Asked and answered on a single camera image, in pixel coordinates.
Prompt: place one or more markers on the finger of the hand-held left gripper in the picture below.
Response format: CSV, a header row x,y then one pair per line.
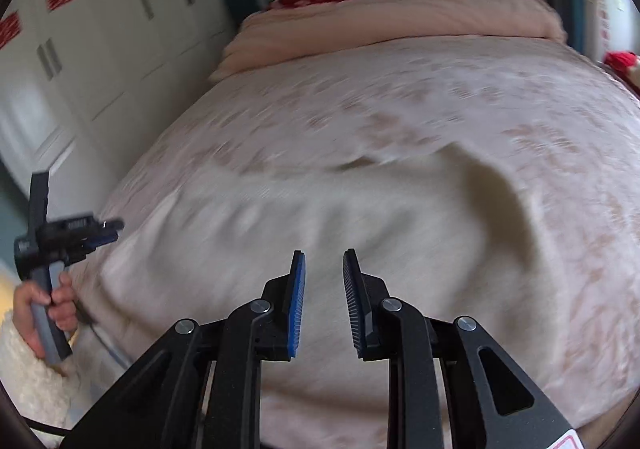
x,y
100,241
111,225

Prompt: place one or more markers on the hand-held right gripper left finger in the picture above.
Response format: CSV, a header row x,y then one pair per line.
x,y
297,304

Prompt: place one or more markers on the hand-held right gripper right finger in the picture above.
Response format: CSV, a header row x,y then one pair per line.
x,y
352,299

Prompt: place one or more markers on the cream sweater with black hearts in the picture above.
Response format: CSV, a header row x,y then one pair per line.
x,y
350,209

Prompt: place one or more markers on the person's left forearm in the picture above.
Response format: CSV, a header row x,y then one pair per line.
x,y
30,389

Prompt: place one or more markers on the person's left hand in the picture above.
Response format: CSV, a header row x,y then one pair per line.
x,y
27,309

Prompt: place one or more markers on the white wardrobe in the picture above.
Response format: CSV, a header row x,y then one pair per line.
x,y
100,54

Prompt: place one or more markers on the butterfly printed bed blanket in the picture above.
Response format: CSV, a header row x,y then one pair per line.
x,y
400,94

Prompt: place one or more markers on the pink duvet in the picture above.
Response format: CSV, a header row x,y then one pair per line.
x,y
400,14

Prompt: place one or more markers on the red hanging garland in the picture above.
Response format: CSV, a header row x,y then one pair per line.
x,y
604,29

